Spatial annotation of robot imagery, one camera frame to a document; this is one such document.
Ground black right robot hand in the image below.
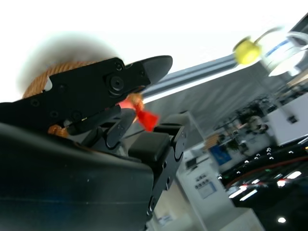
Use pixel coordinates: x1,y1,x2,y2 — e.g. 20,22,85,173
0,55,187,231

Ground wicker basket with red handle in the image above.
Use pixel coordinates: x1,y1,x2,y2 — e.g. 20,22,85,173
23,61,161,139

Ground blue sign board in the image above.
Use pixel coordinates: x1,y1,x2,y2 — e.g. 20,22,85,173
210,144,233,167

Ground black glossy vehicle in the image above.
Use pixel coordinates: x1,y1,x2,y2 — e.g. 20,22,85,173
216,137,308,210

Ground yellow-green pear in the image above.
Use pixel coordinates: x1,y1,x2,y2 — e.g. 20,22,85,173
232,36,262,65

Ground white cabinet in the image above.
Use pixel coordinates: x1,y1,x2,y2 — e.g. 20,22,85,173
267,96,308,146

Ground white lidded porcelain mug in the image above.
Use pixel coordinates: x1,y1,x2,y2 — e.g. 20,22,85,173
261,31,308,77

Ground grey table cable tray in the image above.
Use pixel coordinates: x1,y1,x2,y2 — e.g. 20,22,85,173
141,54,244,99

